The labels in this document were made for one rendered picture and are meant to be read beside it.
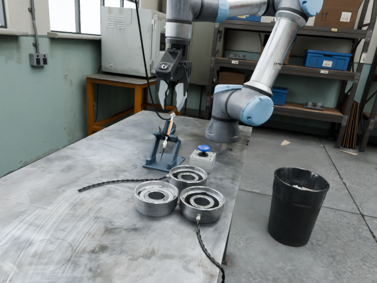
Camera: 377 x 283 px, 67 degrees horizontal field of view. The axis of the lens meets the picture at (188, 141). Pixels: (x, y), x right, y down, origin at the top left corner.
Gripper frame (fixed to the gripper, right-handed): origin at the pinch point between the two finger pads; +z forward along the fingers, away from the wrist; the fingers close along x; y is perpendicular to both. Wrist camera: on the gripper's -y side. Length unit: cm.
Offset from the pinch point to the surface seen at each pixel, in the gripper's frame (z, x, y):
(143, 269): 18, -14, -46
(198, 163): 15.2, -11.8, -3.6
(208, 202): 16.1, -19.9, -23.1
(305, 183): 65, -61, 111
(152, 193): 15.7, -6.5, -25.6
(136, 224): 18.0, -7.3, -35.4
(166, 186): 15.0, -8.7, -22.1
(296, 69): 4, -50, 322
